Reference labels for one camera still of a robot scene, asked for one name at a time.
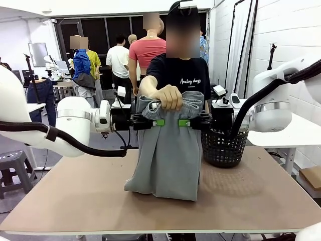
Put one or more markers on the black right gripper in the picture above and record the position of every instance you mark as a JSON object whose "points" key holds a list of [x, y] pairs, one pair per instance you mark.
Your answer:
{"points": [[222, 119]]}

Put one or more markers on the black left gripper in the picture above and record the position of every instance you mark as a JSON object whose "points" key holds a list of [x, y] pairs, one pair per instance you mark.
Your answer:
{"points": [[121, 119]]}

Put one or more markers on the grey training pants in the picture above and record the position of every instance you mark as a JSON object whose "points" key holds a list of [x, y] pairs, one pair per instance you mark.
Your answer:
{"points": [[168, 160]]}

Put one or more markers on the person's right forearm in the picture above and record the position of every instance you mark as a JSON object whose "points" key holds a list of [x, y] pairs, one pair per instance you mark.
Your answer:
{"points": [[150, 85]]}

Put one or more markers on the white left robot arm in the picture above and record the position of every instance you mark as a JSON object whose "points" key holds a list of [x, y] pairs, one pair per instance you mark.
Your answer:
{"points": [[72, 120]]}

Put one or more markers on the person's right hand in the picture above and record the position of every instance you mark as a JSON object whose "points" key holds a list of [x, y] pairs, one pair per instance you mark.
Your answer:
{"points": [[171, 99]]}

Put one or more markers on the black mesh plastic basket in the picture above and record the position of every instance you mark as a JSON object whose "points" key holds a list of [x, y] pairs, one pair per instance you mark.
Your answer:
{"points": [[220, 150]]}

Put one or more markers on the person in black t-shirt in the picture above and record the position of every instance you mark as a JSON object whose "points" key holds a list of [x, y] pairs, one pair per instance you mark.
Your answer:
{"points": [[175, 72]]}

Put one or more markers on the person in white shirt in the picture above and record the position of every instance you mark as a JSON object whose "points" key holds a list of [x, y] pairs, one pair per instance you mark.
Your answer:
{"points": [[118, 60]]}

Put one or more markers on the mannequin in floral shirt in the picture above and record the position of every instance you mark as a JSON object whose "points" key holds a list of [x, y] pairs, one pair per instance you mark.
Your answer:
{"points": [[204, 50]]}

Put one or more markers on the bald beige mannequin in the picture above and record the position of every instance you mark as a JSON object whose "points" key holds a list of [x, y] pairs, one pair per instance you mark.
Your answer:
{"points": [[132, 39]]}

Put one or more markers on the background work table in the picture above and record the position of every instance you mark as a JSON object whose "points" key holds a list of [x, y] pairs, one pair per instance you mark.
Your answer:
{"points": [[62, 84]]}

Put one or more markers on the black slim light stand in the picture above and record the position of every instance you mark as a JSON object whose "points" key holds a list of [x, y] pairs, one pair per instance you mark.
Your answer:
{"points": [[271, 57]]}

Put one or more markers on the mannequin with blue jeans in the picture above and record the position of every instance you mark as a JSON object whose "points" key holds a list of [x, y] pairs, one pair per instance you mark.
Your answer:
{"points": [[47, 98]]}

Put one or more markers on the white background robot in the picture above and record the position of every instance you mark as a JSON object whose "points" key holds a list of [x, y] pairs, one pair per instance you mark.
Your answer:
{"points": [[51, 67]]}

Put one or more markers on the small white side table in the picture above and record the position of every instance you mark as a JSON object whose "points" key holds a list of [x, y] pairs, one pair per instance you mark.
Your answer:
{"points": [[35, 107]]}

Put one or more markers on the brown cardboard box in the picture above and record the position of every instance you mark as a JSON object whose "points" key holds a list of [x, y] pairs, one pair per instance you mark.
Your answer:
{"points": [[311, 179]]}

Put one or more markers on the dark monitor screen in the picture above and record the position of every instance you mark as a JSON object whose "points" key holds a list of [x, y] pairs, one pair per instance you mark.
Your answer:
{"points": [[17, 75]]}

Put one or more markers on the grey plastic stool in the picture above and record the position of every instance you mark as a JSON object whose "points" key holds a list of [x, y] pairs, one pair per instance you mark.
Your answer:
{"points": [[15, 165]]}

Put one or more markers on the white ceiling smoke detector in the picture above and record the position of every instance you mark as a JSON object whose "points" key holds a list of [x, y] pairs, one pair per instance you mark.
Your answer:
{"points": [[46, 11]]}

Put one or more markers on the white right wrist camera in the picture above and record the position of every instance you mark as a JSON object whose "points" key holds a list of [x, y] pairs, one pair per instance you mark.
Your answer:
{"points": [[220, 90]]}

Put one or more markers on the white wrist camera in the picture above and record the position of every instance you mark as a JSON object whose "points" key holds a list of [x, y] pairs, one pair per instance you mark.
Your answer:
{"points": [[220, 90], [121, 91]]}

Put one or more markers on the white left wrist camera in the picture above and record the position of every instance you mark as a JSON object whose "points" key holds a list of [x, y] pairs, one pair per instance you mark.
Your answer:
{"points": [[121, 91]]}

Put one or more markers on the white head-mounted camera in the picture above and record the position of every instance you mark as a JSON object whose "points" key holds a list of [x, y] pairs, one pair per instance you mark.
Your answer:
{"points": [[186, 4]]}

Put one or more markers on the black tripod with camera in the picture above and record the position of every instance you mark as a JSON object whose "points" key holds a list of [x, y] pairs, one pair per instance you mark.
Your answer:
{"points": [[31, 72]]}

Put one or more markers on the grey wall board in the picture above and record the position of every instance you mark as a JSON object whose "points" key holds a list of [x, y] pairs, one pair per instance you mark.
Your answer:
{"points": [[37, 54]]}

